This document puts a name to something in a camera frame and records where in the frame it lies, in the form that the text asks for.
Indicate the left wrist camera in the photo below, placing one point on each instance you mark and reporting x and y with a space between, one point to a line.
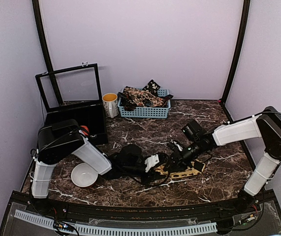
130 156

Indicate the right black frame post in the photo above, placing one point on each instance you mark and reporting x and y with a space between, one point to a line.
237 51

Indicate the floral patterned tie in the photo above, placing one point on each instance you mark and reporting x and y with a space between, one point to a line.
132 98

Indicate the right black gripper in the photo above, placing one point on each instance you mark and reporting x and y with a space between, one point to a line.
179 161

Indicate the black front rail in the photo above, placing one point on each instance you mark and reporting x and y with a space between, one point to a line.
71 209

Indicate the light blue plastic basket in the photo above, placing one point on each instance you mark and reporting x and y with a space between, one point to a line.
144 112

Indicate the black floral tie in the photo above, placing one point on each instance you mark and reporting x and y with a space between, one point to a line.
151 86

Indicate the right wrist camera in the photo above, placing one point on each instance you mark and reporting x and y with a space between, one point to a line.
193 131

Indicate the left black frame post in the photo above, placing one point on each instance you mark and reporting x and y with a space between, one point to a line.
44 48

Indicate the black frame post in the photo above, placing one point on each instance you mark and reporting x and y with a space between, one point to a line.
237 51
44 48

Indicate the black display box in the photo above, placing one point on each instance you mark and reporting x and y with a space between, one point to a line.
75 93

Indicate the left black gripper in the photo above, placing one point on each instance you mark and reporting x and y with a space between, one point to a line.
152 176

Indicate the yellow beetle-pattern tie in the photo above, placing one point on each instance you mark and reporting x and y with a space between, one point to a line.
196 169

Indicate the white cable duct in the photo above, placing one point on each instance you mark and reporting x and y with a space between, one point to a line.
86 230

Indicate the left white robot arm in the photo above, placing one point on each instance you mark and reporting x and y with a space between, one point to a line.
57 141

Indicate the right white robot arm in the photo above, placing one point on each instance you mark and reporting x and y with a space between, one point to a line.
265 125

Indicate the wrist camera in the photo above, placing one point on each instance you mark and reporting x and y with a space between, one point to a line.
193 131
130 156

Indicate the white bowl orange outside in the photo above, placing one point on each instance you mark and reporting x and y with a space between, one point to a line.
83 175

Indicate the rolled orange black tie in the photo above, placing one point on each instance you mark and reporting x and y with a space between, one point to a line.
85 130

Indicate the white mug yellow inside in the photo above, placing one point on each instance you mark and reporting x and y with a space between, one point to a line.
110 104

